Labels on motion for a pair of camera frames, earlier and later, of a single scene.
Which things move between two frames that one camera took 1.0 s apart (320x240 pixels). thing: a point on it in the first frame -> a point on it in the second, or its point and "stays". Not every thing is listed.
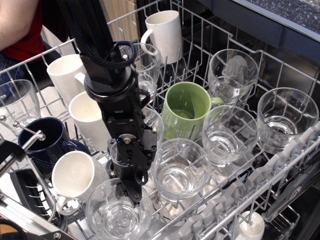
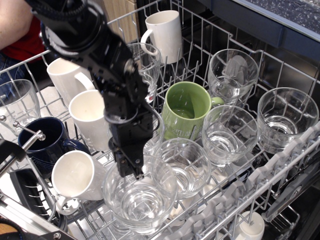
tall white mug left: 67,74 stays
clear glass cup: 109,218 -> 140,205
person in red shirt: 21,40 stays
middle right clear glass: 228,133 stays
